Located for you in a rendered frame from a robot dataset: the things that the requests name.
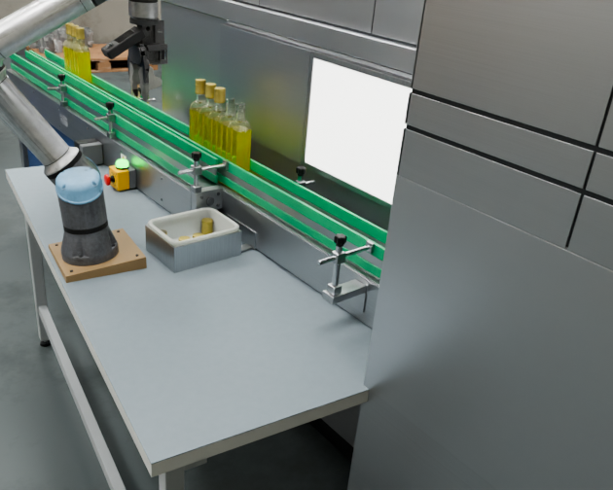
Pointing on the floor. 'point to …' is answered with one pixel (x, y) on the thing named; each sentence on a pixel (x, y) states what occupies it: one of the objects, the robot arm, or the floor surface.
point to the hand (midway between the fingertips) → (138, 94)
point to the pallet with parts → (54, 42)
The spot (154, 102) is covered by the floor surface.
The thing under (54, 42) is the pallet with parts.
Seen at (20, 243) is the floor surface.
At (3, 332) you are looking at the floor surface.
